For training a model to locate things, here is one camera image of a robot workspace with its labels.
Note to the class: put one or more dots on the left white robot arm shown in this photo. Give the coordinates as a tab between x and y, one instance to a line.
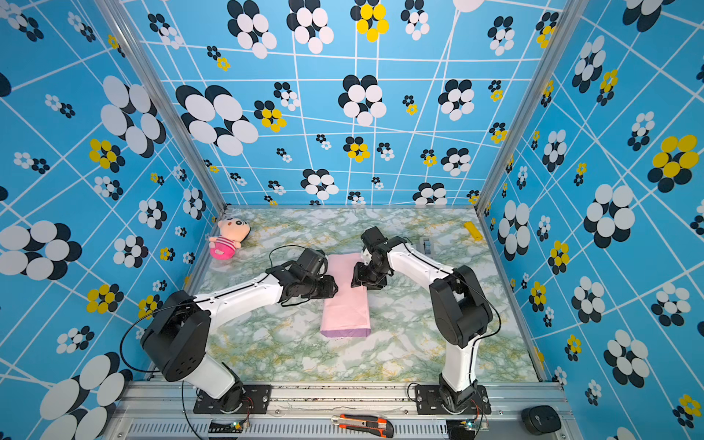
177	338

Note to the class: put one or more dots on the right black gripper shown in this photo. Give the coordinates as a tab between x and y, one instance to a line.
358	278

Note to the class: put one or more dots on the yellow tape piece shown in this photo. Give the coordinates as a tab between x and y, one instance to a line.
474	232

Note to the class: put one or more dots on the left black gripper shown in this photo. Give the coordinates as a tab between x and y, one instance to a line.
331	288

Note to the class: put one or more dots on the purple wrapping paper sheet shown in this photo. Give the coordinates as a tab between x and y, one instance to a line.
347	314

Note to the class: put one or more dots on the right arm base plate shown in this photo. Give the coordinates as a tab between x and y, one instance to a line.
441	400

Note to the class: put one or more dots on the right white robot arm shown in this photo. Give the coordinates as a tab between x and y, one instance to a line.
461	310

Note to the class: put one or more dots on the pink plush doll toy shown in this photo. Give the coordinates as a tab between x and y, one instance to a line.
232	233

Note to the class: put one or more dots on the red black utility knife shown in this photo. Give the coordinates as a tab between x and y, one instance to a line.
367	424

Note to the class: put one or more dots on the black computer mouse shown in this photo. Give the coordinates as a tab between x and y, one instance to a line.
541	420

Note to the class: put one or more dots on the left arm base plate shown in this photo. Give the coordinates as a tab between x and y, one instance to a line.
244	399

